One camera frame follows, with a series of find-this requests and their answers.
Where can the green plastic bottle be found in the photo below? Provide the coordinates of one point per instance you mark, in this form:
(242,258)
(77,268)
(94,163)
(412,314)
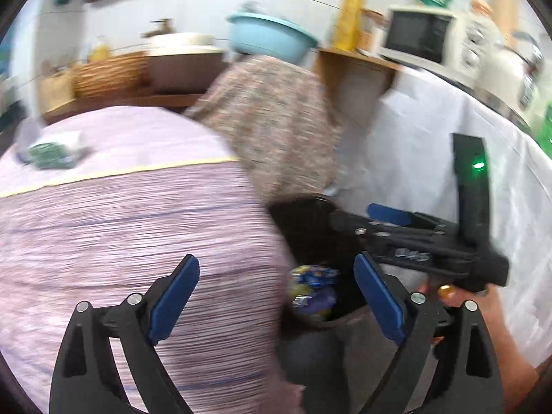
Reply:
(545,133)

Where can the chrome faucet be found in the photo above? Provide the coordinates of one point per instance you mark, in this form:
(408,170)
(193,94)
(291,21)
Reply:
(529,73)

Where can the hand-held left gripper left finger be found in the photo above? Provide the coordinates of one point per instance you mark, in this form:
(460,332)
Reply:
(172,302)

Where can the glass jar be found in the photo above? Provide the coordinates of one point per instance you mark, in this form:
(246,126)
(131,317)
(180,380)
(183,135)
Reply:
(371,30)

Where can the wicker basket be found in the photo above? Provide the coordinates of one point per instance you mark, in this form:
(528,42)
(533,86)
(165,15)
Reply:
(110,75)

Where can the brown round basin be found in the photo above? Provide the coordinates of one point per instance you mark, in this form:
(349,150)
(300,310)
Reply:
(185,71)

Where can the black trash bin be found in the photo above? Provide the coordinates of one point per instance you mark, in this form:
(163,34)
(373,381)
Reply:
(302,233)

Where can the white cloth cover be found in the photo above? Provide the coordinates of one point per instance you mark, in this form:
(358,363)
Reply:
(414,155)

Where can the white toaster oven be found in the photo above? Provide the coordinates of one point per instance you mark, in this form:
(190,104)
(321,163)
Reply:
(422,34)

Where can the blue yellow snack wrapper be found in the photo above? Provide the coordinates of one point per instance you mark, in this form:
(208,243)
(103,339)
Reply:
(312,289)

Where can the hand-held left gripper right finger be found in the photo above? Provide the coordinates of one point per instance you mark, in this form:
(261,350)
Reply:
(381,302)

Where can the light blue plastic basin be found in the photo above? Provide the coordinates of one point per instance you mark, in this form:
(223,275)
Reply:
(269,36)

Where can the yellow plastic roll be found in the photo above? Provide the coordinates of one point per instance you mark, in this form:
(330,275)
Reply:
(349,17)

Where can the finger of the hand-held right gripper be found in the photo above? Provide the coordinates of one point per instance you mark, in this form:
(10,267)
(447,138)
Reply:
(390,214)
(388,246)

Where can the beige utensil holder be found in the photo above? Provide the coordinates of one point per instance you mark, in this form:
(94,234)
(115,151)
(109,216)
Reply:
(56,90)

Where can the white electric cooker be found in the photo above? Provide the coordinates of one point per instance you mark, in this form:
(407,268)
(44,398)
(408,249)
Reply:
(502,77)

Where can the floral patterned cloth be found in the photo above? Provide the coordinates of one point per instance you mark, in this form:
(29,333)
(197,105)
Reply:
(276,120)

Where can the wooden counter ledge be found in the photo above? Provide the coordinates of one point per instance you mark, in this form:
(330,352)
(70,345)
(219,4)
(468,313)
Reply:
(129,103)

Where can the wooden cabinet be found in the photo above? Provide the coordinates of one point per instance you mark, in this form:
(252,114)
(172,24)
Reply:
(353,77)

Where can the person's right hand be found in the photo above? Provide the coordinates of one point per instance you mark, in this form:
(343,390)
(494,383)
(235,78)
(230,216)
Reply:
(489,310)

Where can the brass tap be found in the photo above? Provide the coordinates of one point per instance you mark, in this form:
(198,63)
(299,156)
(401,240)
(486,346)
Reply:
(158,28)

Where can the white round basin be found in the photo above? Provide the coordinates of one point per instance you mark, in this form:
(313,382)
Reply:
(181,43)

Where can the yellow liquid bottle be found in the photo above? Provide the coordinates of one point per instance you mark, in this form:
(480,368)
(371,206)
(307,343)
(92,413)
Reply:
(99,51)

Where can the purple striped tablecloth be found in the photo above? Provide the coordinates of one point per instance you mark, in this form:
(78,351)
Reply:
(129,215)

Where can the green white tissue packet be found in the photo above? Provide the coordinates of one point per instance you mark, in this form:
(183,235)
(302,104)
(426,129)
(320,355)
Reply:
(54,151)

